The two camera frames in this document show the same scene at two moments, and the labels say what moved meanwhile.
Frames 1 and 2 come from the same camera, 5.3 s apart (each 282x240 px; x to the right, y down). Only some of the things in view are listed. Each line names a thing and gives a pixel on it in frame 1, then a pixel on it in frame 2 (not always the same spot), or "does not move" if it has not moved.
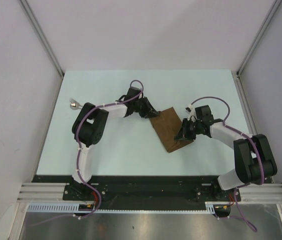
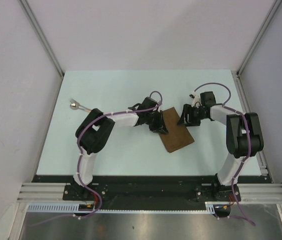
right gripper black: [182, 133] -> [187, 110]
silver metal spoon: [74, 106] does not move
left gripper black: [151, 112] -> [160, 127]
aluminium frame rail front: [261, 193] does not move
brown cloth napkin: [166, 124] does not move
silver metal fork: [74, 101] does not move
